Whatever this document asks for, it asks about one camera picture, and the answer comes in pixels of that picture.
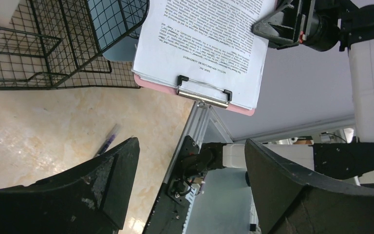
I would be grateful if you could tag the light blue clipboard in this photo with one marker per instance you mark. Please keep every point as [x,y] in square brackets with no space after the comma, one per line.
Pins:
[117,25]

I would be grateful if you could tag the pink clipboard with papers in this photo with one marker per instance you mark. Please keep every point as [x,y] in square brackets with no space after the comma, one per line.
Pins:
[204,50]

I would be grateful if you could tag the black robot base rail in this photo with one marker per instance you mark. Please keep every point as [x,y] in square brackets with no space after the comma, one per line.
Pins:
[199,151]

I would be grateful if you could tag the dark purple pen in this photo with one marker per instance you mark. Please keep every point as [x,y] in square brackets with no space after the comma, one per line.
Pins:
[108,141]

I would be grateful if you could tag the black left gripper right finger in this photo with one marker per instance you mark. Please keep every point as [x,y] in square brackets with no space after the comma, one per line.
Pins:
[292,199]

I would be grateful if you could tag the black wire mesh file rack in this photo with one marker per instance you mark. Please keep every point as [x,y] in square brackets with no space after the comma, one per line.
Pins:
[52,44]

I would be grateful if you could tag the grey white file folder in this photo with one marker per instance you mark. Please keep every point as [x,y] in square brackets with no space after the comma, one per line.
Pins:
[7,9]

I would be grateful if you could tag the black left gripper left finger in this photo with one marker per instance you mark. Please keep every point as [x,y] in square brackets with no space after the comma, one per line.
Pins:
[90,198]

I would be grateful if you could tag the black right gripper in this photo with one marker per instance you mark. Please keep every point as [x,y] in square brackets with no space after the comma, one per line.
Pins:
[312,23]

